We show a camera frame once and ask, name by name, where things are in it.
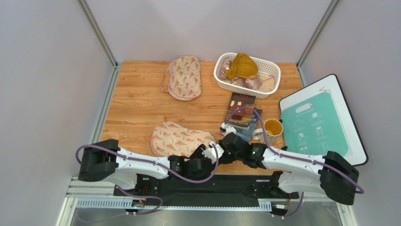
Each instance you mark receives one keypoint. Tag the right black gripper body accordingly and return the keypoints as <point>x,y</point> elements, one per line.
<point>230,139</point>

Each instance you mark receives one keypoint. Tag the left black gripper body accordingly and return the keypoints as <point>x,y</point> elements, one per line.
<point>197,153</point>

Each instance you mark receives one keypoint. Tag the floral mesh laundry bag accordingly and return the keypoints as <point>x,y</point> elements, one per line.
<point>170,138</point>

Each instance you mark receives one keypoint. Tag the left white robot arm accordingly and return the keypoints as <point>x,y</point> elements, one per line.
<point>106,161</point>

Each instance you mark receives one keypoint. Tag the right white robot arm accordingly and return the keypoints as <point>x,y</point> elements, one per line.
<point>329,174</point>

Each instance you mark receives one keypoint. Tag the pink satin bra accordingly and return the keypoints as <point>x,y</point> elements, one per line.
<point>261,83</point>

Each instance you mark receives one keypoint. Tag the mustard yellow bra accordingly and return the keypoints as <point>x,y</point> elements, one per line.
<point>242,67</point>

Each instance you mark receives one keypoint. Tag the blue book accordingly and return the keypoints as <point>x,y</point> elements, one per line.
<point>247,131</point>

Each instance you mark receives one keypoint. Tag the dark brown book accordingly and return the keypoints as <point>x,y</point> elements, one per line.
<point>237,101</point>

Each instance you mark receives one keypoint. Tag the white mug yellow inside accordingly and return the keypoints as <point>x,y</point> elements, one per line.
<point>269,133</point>

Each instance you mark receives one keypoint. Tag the white plastic basket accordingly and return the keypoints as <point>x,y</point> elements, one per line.
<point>265,68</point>

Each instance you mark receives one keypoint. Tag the teal folding board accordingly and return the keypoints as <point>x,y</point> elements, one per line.
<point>313,127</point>

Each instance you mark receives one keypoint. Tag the white tray black rim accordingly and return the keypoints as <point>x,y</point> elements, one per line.
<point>357,154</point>

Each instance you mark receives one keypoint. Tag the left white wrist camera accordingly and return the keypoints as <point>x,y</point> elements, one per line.
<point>213,152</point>

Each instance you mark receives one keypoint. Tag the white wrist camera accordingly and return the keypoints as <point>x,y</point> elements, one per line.
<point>213,152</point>
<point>226,129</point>

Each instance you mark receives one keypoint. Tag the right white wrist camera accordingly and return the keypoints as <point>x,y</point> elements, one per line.
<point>226,129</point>

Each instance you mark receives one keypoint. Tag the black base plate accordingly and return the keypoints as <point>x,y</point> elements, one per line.
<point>221,191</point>

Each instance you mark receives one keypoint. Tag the aluminium frame rail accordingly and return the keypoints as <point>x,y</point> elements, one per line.
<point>97,205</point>

